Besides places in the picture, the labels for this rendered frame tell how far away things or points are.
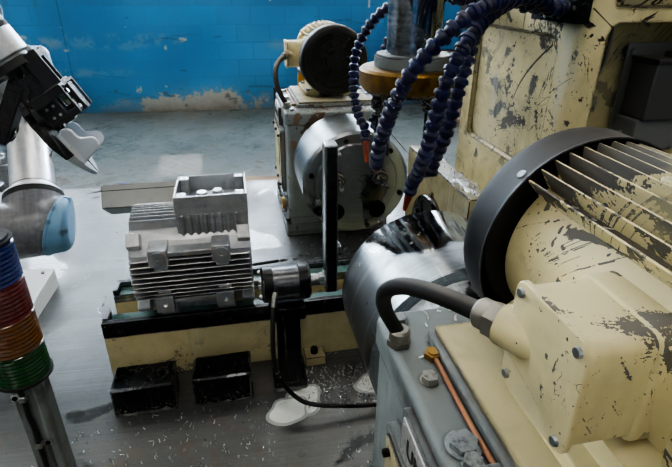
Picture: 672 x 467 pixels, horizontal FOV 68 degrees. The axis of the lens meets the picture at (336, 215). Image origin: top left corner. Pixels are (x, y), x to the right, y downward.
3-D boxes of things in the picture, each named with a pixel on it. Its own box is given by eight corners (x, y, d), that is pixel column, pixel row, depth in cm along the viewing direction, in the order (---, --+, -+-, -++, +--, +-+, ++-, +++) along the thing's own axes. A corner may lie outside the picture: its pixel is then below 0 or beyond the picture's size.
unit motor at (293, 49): (343, 145, 173) (344, 16, 155) (366, 179, 144) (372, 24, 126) (269, 149, 169) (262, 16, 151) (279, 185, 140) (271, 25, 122)
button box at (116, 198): (191, 208, 111) (190, 185, 112) (188, 202, 104) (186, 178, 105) (110, 214, 108) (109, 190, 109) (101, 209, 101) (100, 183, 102)
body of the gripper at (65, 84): (84, 116, 80) (26, 48, 74) (40, 143, 80) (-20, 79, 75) (95, 104, 87) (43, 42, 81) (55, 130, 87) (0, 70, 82)
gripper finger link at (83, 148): (115, 165, 85) (76, 120, 81) (87, 183, 85) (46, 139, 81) (119, 159, 88) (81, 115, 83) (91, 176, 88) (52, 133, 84)
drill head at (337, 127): (370, 180, 152) (373, 98, 141) (409, 234, 119) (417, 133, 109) (288, 185, 147) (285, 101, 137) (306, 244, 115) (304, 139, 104)
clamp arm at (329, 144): (337, 282, 86) (338, 139, 75) (341, 291, 83) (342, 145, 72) (317, 284, 85) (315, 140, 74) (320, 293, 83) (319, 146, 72)
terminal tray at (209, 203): (247, 206, 95) (244, 171, 92) (249, 231, 86) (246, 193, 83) (182, 211, 93) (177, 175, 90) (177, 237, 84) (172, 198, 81)
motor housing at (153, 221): (251, 264, 106) (245, 181, 97) (256, 318, 89) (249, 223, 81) (153, 273, 102) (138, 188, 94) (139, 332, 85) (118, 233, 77)
